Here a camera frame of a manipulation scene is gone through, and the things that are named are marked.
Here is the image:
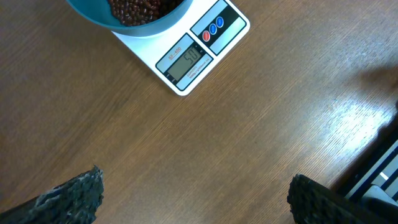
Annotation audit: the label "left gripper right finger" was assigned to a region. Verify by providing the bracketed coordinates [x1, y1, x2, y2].
[287, 174, 397, 224]

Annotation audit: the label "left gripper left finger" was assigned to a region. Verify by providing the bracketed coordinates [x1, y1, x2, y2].
[1, 166, 104, 224]

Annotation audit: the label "white digital kitchen scale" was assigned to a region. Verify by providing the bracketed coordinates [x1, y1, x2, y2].
[117, 0, 250, 96]

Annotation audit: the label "teal blue bowl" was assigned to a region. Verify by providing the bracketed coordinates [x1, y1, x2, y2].
[67, 0, 193, 37]

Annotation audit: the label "red beans in bowl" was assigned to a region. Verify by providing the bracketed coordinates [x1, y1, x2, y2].
[107, 0, 183, 27]

